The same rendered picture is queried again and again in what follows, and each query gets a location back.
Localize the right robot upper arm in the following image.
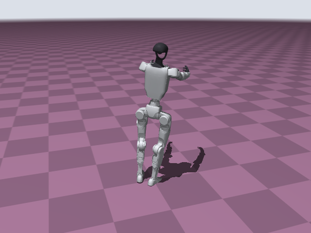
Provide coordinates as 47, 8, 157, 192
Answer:
168, 68, 183, 81

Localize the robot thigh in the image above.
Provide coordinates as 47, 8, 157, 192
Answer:
153, 111, 172, 155
136, 107, 148, 150

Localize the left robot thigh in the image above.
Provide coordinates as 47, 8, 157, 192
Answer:
136, 107, 148, 150

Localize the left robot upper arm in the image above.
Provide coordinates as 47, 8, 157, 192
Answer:
139, 62, 148, 72

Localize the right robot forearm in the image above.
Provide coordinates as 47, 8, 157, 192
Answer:
183, 72, 190, 80

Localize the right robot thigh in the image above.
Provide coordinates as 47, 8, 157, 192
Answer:
153, 111, 172, 155

